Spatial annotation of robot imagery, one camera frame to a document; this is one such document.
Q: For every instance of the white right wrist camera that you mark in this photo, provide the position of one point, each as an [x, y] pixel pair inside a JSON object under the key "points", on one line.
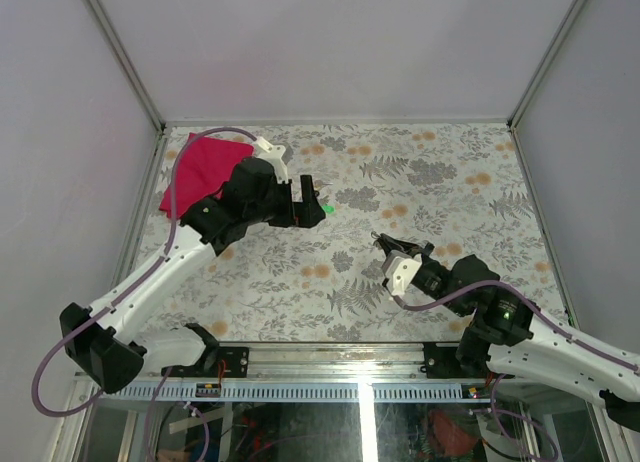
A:
{"points": [[399, 269]]}

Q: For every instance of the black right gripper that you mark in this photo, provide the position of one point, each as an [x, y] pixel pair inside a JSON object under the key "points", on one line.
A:
{"points": [[389, 244]]}

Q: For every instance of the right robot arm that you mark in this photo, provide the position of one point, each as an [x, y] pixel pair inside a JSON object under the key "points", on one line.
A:
{"points": [[510, 334]]}

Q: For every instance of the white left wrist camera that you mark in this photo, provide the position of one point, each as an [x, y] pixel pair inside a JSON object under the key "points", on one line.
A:
{"points": [[273, 154]]}

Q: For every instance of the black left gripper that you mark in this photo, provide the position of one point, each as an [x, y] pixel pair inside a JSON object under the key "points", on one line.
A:
{"points": [[305, 214]]}

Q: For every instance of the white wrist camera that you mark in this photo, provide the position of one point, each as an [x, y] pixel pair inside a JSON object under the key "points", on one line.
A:
{"points": [[273, 154], [399, 269]]}

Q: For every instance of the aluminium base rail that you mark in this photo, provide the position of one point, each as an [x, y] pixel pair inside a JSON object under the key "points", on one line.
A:
{"points": [[309, 372]]}

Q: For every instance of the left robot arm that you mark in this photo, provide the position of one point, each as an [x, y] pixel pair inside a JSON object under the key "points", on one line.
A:
{"points": [[104, 339]]}

